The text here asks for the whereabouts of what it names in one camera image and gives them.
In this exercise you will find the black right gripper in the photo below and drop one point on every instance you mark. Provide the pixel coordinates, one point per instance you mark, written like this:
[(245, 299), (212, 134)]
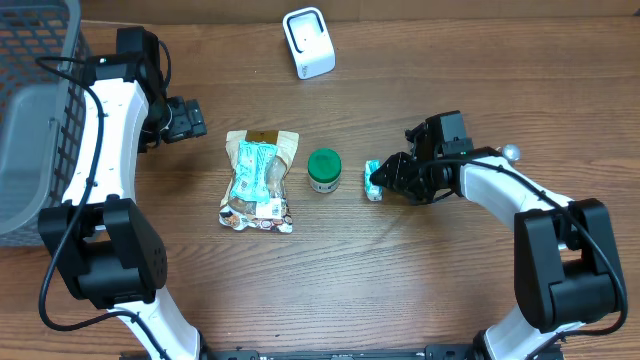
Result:
[(399, 181)]

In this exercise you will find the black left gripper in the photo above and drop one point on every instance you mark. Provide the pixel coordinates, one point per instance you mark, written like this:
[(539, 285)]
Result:
[(190, 119)]

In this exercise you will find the teal tissue pack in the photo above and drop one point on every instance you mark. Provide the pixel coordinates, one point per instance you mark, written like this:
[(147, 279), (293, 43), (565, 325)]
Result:
[(373, 192)]

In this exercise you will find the teal wipes packet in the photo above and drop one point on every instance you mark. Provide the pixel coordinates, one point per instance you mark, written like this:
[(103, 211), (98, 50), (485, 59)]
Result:
[(250, 180)]

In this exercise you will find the yellow dish soap bottle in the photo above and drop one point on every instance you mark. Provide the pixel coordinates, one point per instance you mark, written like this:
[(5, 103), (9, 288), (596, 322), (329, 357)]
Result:
[(511, 153)]

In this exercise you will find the green lid jar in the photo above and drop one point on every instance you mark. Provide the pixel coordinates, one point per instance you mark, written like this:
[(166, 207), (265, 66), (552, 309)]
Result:
[(324, 169)]

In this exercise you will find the brown snack pouch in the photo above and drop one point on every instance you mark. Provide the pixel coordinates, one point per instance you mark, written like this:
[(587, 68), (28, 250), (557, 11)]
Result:
[(273, 215)]

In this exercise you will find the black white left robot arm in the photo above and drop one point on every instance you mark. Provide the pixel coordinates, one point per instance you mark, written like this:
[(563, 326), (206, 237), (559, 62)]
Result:
[(100, 242)]

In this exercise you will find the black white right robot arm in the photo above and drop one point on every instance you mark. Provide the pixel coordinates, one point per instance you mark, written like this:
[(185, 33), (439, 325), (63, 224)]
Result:
[(568, 279)]

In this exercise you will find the white barcode scanner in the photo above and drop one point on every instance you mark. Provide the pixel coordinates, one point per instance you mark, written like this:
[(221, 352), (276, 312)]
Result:
[(309, 42)]

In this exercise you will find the grey plastic basket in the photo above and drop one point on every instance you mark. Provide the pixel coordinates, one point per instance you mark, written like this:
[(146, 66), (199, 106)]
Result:
[(42, 114)]

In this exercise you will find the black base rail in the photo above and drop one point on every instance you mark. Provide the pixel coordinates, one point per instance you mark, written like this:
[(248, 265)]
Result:
[(340, 354)]

